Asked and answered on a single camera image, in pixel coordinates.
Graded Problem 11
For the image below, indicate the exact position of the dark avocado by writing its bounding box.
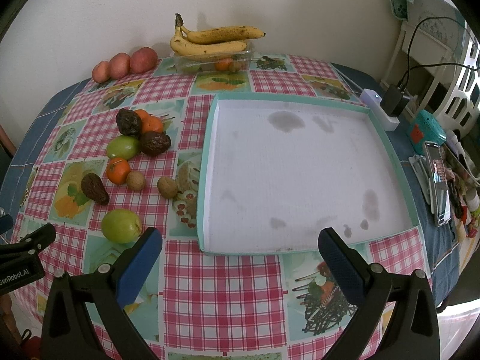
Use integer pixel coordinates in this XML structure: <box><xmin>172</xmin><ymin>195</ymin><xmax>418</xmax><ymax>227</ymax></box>
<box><xmin>80</xmin><ymin>172</ymin><xmax>110</xmax><ymax>206</ymax></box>
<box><xmin>140</xmin><ymin>131</ymin><xmax>172</xmax><ymax>157</ymax></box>
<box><xmin>115</xmin><ymin>108</ymin><xmax>143</xmax><ymax>139</ymax></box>

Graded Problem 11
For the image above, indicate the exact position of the green apple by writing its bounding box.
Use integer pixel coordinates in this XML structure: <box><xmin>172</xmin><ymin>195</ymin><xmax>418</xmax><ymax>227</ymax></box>
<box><xmin>106</xmin><ymin>135</ymin><xmax>140</xmax><ymax>160</ymax></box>
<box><xmin>101</xmin><ymin>209</ymin><xmax>143</xmax><ymax>244</ymax></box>

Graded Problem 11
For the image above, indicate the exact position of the brown kiwi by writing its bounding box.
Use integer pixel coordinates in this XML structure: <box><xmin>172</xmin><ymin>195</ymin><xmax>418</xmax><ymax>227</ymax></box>
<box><xmin>126</xmin><ymin>171</ymin><xmax>146</xmax><ymax>191</ymax></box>
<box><xmin>157</xmin><ymin>176</ymin><xmax>178</xmax><ymax>199</ymax></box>

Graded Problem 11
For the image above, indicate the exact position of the dark avocado top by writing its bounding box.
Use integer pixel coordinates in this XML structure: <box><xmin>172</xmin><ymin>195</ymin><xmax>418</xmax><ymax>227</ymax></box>
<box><xmin>115</xmin><ymin>108</ymin><xmax>143</xmax><ymax>139</ymax></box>

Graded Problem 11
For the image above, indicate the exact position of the orange tangerine front pair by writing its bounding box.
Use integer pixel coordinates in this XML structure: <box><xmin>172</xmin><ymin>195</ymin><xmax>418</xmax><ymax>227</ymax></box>
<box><xmin>142</xmin><ymin>115</ymin><xmax>164</xmax><ymax>134</ymax></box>

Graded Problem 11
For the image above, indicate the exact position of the orange tangerine back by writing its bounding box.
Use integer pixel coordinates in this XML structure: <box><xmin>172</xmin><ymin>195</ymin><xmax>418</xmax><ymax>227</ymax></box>
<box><xmin>134</xmin><ymin>109</ymin><xmax>149</xmax><ymax>120</ymax></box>

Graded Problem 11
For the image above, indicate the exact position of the pink checkered fruit tablecloth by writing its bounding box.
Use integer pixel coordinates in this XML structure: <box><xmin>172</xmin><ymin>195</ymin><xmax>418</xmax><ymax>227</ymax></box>
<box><xmin>1</xmin><ymin>55</ymin><xmax>439</xmax><ymax>359</ymax></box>

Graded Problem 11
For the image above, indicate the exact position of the white phone stand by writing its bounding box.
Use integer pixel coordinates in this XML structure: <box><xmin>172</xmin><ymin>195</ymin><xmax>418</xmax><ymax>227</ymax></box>
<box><xmin>408</xmin><ymin>154</ymin><xmax>431</xmax><ymax>206</ymax></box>

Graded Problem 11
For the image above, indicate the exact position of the smartphone on stand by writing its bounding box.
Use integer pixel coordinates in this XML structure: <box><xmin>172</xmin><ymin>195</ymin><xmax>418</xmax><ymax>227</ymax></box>
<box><xmin>423</xmin><ymin>141</ymin><xmax>451</xmax><ymax>227</ymax></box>

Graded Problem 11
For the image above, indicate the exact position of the left red apple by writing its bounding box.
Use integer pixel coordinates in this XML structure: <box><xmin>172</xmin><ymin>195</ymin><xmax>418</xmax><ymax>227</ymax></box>
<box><xmin>92</xmin><ymin>61</ymin><xmax>111</xmax><ymax>84</ymax></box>

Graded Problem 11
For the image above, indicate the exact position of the middle red apple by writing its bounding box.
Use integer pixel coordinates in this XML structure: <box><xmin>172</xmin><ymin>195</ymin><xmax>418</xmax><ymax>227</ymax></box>
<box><xmin>109</xmin><ymin>52</ymin><xmax>130</xmax><ymax>80</ymax></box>

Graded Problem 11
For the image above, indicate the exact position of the teal plastic box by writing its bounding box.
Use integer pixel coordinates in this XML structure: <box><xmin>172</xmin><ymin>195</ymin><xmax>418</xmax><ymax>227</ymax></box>
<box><xmin>407</xmin><ymin>110</ymin><xmax>447</xmax><ymax>155</ymax></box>

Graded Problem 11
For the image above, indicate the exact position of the white tray teal rim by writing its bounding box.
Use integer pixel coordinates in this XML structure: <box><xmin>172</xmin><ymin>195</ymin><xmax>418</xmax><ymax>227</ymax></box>
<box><xmin>197</xmin><ymin>93</ymin><xmax>419</xmax><ymax>255</ymax></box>

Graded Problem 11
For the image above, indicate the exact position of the black power adapter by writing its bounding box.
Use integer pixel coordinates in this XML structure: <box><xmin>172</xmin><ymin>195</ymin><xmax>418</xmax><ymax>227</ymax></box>
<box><xmin>380</xmin><ymin>85</ymin><xmax>408</xmax><ymax>117</ymax></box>

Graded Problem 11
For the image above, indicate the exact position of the white power strip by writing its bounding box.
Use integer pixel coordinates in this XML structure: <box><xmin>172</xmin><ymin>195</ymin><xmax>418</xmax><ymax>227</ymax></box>
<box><xmin>360</xmin><ymin>88</ymin><xmax>400</xmax><ymax>132</ymax></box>

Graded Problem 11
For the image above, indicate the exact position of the lower yellow banana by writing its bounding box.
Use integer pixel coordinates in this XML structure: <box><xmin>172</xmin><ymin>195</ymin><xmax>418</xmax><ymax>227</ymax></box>
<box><xmin>170</xmin><ymin>27</ymin><xmax>248</xmax><ymax>56</ymax></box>

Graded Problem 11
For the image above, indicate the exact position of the yellow banana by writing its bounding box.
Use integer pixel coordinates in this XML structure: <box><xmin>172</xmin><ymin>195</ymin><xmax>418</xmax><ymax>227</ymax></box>
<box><xmin>175</xmin><ymin>13</ymin><xmax>266</xmax><ymax>45</ymax></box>
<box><xmin>170</xmin><ymin>27</ymin><xmax>248</xmax><ymax>56</ymax></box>

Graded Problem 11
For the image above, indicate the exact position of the tangerine inside container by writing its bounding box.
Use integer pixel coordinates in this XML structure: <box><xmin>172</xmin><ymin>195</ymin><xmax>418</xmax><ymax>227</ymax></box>
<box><xmin>214</xmin><ymin>58</ymin><xmax>233</xmax><ymax>72</ymax></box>

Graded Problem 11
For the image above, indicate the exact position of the clear plastic fruit container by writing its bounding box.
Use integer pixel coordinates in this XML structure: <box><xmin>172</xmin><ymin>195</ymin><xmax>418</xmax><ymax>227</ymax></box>
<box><xmin>172</xmin><ymin>42</ymin><xmax>254</xmax><ymax>74</ymax></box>

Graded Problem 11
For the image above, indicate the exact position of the upper yellow banana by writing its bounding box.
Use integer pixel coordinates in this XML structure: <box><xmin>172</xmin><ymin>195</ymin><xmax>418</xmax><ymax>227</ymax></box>
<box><xmin>175</xmin><ymin>13</ymin><xmax>266</xmax><ymax>45</ymax></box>

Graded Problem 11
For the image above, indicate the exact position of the white plastic chair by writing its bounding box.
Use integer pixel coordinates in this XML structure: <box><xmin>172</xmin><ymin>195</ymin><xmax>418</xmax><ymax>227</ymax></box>
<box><xmin>380</xmin><ymin>22</ymin><xmax>479</xmax><ymax>137</ymax></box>

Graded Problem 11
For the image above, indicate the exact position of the black charger cable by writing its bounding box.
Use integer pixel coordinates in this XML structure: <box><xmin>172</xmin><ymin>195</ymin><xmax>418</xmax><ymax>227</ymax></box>
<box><xmin>397</xmin><ymin>15</ymin><xmax>480</xmax><ymax>91</ymax></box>

